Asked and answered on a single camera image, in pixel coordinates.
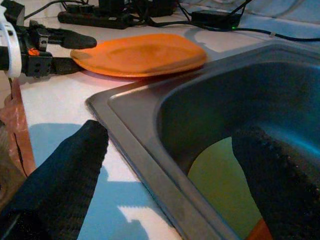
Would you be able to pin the black power strip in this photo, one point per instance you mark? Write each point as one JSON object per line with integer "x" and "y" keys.
{"x": 100, "y": 21}

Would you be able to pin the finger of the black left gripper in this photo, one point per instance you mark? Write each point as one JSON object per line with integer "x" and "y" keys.
{"x": 65, "y": 65}
{"x": 77, "y": 41}

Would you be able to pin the orange plastic bag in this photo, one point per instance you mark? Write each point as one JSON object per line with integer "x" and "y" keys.
{"x": 15, "y": 120}

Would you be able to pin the orange plastic plate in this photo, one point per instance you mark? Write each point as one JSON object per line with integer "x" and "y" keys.
{"x": 140, "y": 55}

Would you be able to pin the black power adapter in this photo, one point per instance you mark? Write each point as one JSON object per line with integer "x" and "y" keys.
{"x": 212, "y": 18}

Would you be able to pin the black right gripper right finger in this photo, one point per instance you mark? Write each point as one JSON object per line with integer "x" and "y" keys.
{"x": 282, "y": 187}

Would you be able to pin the stainless steel sink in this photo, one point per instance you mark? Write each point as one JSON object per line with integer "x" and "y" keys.
{"x": 200, "y": 105}

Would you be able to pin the green plate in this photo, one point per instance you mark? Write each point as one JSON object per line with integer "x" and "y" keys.
{"x": 220, "y": 180}

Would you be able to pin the black electronic box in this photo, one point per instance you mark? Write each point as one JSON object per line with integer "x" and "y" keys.
{"x": 112, "y": 3}

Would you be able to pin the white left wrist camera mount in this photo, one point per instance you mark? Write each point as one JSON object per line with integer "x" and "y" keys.
{"x": 13, "y": 50}

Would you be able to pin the orange plastic bowl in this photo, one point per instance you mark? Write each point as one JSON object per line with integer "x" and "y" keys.
{"x": 260, "y": 232}

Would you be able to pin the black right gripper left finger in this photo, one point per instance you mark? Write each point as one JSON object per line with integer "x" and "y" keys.
{"x": 62, "y": 175}

